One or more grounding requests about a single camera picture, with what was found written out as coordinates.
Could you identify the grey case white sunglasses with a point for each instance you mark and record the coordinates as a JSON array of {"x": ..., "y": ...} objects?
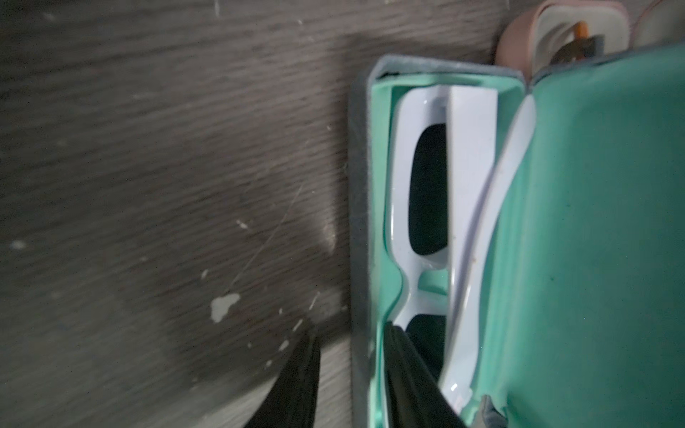
[{"x": 581, "y": 320}]

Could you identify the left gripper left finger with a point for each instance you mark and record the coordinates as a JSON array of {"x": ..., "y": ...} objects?
[{"x": 293, "y": 398}]

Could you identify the pink case brown glasses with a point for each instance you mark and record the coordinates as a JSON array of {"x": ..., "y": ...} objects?
[{"x": 570, "y": 31}]

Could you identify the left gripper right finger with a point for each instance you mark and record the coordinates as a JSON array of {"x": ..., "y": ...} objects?
[{"x": 413, "y": 398}]

